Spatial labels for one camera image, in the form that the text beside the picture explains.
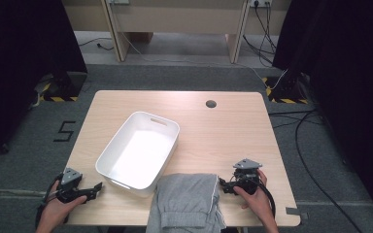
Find grey tape piece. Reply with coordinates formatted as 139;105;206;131
285;206;309;221

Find white wall socket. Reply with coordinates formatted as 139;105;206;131
249;0;273;8

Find person's right hand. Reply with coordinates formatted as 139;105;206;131
233;169;278;225

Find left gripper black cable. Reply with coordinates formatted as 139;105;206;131
34;173;64;229

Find black floor cable with plug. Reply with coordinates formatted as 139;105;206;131
77;36;115;51

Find beige wooden desk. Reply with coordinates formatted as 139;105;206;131
61;0;292;65

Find black curtain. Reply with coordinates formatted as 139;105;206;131
271;0;373;224
0;0;88;169

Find long black floor cable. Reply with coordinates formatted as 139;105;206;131
267;109;365;233

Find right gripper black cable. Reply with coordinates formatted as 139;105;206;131
255;179;277;218

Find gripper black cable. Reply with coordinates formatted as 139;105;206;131
34;173;64;229
255;179;277;218

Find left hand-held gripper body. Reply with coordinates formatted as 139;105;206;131
56;167;84;205

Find black cables at socket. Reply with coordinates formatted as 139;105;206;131
242;0;279;67

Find white plastic basin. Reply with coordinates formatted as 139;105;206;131
94;111;181;198

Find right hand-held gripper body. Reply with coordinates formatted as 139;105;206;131
232;157;263;196

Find grey pants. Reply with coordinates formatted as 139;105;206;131
145;173;227;233

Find hazard-striped stand base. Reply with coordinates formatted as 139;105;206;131
32;71;88;103
261;74;310;105

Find person's left hand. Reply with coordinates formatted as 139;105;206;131
39;180;88;226

